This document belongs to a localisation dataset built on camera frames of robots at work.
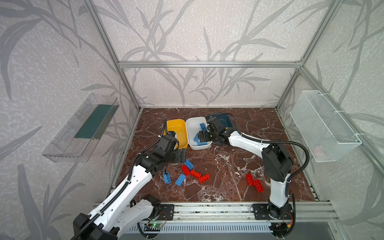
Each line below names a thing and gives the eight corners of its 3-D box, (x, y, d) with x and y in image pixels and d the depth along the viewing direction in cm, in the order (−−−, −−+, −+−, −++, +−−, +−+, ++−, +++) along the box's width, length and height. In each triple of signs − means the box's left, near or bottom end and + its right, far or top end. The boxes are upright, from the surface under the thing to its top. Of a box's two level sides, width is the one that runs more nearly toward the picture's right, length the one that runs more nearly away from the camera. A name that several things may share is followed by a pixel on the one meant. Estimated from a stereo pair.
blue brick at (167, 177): (162, 183, 85) (161, 182, 82) (164, 173, 89) (163, 171, 86) (170, 183, 85) (170, 182, 82) (172, 173, 89) (171, 171, 86)
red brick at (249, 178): (249, 187, 84) (250, 186, 82) (245, 175, 88) (245, 174, 86) (255, 185, 84) (256, 184, 82) (250, 174, 88) (251, 173, 87)
